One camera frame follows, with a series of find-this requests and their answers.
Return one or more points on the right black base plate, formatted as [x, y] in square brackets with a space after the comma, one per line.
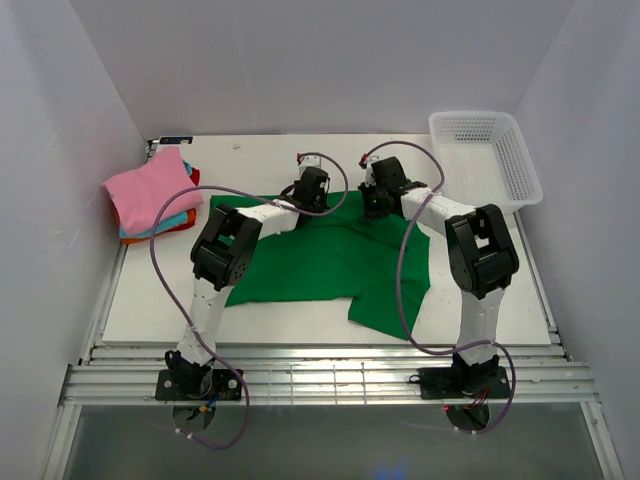
[452, 383]

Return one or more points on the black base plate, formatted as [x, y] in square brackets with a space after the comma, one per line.
[217, 383]
[452, 383]

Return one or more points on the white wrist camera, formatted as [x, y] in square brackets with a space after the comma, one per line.
[305, 161]
[365, 164]

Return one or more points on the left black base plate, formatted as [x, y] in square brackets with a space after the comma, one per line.
[217, 383]

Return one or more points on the pink folded t shirt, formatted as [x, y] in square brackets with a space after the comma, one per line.
[137, 195]

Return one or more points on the blue label sticker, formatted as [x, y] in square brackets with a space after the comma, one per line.
[176, 140]

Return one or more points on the green t shirt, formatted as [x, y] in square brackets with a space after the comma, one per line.
[381, 266]

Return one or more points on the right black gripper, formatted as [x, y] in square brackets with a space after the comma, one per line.
[370, 213]

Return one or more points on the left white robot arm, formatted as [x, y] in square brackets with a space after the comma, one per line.
[221, 257]

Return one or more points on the orange folded t shirt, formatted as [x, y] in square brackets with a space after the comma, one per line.
[179, 222]

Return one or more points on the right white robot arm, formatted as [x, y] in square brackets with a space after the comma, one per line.
[482, 261]

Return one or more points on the red folded t shirt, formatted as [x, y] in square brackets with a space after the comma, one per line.
[195, 176]

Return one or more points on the white plastic basket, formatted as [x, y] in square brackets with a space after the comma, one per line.
[485, 159]

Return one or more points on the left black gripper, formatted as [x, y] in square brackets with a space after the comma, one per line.
[322, 206]

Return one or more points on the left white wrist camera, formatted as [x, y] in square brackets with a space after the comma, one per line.
[305, 161]

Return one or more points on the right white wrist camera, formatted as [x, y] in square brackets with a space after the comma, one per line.
[365, 164]

